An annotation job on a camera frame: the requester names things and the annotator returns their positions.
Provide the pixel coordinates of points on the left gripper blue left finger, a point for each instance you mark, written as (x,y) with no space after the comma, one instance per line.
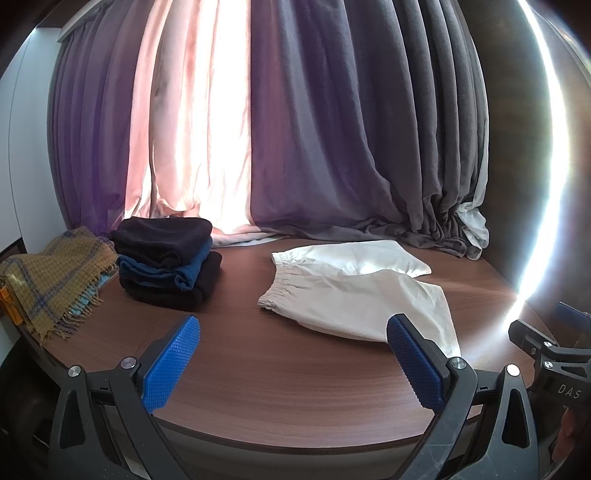
(83,444)

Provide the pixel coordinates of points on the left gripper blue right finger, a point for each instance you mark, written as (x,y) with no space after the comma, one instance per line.
(483,425)

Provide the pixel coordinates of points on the cream white pants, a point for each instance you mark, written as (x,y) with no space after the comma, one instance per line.
(351,290)

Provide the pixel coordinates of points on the person's right hand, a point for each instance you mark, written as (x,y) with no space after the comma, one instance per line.
(570,436)

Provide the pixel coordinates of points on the black folded garment bottom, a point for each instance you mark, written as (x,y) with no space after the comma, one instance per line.
(173,298)

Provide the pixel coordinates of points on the black folded garment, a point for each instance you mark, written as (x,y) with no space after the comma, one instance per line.
(173,298)
(161,242)

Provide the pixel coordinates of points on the mustard plaid fringed blanket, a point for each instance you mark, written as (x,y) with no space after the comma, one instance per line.
(56,289)

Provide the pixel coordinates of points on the orange object behind blanket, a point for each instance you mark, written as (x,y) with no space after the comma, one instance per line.
(10,307)

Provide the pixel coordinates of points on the blue folded garment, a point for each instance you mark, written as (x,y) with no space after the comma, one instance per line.
(182,277)

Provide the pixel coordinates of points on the white sheer curtain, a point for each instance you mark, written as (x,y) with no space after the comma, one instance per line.
(473,221)

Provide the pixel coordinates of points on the black folded garment top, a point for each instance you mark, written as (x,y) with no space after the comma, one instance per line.
(161,242)

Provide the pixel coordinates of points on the grey purple curtain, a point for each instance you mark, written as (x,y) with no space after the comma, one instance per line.
(369,119)

